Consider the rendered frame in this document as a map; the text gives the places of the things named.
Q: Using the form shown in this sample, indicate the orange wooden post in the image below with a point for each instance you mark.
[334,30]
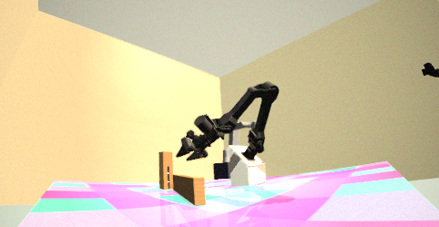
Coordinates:
[165,170]

